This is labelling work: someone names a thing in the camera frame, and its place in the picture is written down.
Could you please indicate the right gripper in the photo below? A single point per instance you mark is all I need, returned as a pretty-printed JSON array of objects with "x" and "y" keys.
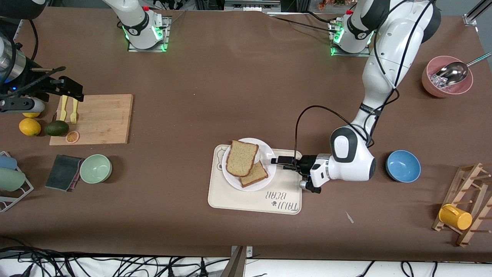
[{"x": 43, "y": 85}]

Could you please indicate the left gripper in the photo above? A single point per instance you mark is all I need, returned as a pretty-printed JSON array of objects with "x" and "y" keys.
[{"x": 306, "y": 163}]

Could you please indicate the brown bread slice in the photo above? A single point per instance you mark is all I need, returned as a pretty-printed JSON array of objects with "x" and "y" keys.
[
  {"x": 242, "y": 157},
  {"x": 255, "y": 175}
]

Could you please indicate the white round plate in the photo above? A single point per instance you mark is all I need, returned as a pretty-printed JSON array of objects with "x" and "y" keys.
[{"x": 231, "y": 180}]

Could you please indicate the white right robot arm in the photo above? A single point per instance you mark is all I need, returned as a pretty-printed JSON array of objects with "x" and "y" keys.
[{"x": 138, "y": 27}]

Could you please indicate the yellow plastic knife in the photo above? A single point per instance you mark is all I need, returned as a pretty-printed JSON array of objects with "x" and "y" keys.
[{"x": 63, "y": 111}]

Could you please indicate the yellow plastic fork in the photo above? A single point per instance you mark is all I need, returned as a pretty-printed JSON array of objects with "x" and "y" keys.
[{"x": 74, "y": 113}]

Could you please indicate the yellow lemon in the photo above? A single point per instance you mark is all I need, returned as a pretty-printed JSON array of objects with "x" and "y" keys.
[
  {"x": 29, "y": 127},
  {"x": 31, "y": 115}
]

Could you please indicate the dark green avocado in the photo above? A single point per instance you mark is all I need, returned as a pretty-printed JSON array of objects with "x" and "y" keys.
[{"x": 57, "y": 128}]

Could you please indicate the orange slice toy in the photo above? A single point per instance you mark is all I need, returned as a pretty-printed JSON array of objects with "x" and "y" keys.
[{"x": 72, "y": 136}]

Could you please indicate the bamboo cutting board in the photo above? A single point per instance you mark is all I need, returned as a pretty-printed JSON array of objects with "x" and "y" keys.
[{"x": 100, "y": 119}]

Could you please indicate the small clear plastic scrap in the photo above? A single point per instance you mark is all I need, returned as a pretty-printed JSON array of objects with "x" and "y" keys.
[{"x": 349, "y": 217}]

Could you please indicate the cream bear print tray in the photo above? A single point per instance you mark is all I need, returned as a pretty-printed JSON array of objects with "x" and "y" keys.
[{"x": 219, "y": 196}]

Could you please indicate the dark grey folded cloth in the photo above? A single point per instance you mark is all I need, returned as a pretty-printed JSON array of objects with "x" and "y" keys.
[{"x": 61, "y": 172}]

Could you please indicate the pale green bowl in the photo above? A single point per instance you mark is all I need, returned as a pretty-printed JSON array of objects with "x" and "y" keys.
[{"x": 95, "y": 168}]

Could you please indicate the blue cup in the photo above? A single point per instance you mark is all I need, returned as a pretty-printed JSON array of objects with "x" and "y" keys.
[{"x": 7, "y": 162}]

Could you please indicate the pale green cup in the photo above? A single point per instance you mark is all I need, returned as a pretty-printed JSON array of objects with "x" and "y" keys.
[{"x": 10, "y": 179}]

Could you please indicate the blue bowl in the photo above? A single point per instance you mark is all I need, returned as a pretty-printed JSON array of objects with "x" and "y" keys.
[{"x": 403, "y": 166}]

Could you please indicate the grey equipment box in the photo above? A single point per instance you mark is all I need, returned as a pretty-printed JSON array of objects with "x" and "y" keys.
[{"x": 250, "y": 4}]

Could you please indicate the wooden mug rack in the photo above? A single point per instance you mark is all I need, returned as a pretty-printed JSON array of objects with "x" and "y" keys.
[{"x": 455, "y": 194}]

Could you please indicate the clear ice cubes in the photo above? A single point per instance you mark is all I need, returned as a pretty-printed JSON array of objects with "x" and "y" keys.
[{"x": 438, "y": 80}]

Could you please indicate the yellow mug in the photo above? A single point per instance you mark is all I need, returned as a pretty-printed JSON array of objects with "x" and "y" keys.
[{"x": 455, "y": 217}]

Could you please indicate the metal scoop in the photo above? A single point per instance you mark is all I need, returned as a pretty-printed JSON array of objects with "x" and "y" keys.
[{"x": 453, "y": 73}]

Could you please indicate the pink bowl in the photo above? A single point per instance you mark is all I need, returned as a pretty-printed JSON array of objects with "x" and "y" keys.
[{"x": 463, "y": 87}]

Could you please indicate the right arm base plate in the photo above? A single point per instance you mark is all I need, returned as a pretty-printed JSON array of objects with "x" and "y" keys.
[{"x": 146, "y": 49}]

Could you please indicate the metal table bracket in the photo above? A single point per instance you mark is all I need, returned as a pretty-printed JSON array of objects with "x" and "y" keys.
[{"x": 238, "y": 261}]

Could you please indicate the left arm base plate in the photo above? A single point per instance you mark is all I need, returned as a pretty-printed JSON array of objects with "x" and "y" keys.
[{"x": 351, "y": 54}]

